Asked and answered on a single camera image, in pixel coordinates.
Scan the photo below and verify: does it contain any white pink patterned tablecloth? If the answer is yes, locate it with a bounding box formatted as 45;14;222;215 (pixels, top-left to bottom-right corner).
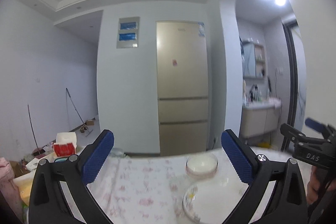
87;148;248;223

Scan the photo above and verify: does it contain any grey electrical panel box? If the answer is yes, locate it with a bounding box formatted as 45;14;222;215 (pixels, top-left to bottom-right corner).
116;16;140;48

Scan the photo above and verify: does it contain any metal mop pole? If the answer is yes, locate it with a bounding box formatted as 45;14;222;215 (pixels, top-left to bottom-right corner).
66;88;93;137

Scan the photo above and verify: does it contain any cartoon patterned plate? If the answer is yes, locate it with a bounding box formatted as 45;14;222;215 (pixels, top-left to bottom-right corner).
182;177;248;224

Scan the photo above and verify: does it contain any white trash bin with lid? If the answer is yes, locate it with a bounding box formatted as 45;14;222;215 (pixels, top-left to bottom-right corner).
110;148;125;158

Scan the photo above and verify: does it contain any red and white carton box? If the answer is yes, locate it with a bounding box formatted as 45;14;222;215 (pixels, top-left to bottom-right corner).
53;132;77;157

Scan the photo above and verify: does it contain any beige three-door refrigerator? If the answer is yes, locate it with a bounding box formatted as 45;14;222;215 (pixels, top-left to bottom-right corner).
157;21;209;156

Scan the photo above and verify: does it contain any right human hand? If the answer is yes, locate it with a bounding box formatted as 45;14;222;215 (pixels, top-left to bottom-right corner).
306;166;326;205

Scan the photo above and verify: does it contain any beige bathroom vanity cabinet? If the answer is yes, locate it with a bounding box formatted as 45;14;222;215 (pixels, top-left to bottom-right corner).
239;98;282;139

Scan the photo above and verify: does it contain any wall mirror cabinet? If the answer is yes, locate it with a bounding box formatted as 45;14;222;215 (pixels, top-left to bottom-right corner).
241;41;266;79

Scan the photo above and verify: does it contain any pink strawberry ceramic bowl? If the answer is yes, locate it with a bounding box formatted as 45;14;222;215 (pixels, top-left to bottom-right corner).
186;153;218;179

